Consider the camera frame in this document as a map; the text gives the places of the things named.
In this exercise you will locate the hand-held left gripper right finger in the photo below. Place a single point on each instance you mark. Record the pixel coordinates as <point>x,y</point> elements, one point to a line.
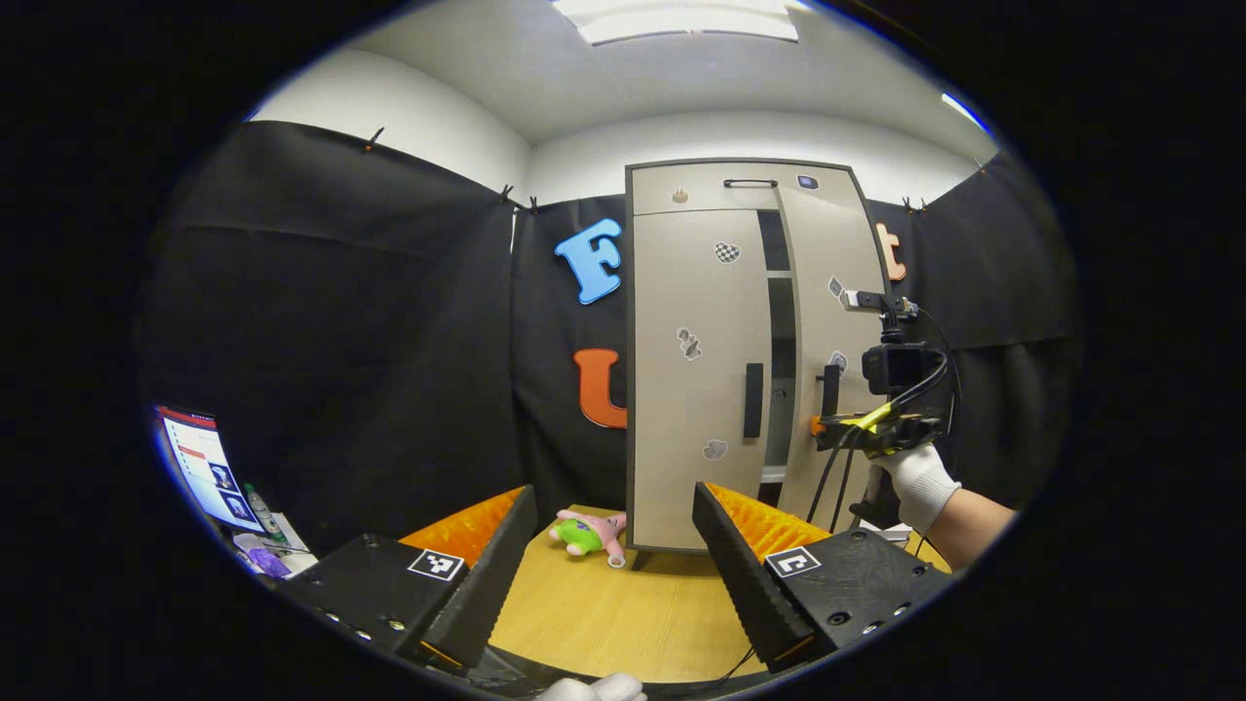
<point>740,574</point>

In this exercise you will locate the grey cabinet drawer front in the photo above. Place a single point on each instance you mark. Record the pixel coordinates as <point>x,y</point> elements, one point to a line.
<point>662,180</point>

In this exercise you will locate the computer monitor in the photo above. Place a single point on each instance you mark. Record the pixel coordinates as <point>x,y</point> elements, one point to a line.
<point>204,467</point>

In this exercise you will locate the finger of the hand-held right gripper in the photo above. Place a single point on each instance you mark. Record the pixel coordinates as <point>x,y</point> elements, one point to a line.
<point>837,433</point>

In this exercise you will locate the grey shoe cabinet door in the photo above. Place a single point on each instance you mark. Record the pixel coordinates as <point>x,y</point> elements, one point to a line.
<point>681,438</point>
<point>837,243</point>

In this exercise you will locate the small stack of books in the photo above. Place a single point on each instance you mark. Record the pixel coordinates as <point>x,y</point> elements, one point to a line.
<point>884,532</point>

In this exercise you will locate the small purple object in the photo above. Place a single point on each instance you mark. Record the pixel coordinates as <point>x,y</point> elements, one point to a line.
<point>268,562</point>

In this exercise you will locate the black backdrop cloth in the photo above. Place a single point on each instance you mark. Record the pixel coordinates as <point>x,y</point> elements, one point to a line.
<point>341,341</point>

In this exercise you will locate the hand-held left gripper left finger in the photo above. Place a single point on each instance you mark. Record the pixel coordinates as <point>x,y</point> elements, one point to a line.
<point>496,574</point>

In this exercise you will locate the green and pink plush toy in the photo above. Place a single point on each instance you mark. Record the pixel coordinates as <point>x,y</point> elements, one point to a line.
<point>584,534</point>

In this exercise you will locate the ceiling light panel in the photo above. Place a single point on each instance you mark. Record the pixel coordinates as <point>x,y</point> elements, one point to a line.
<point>964,110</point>
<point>681,19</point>

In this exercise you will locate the grey double-door shoe cabinet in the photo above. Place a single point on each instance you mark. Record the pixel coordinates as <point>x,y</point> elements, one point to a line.
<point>782,341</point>

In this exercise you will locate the small clear bottle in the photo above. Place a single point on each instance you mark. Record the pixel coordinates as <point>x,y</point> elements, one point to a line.
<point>265,511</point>

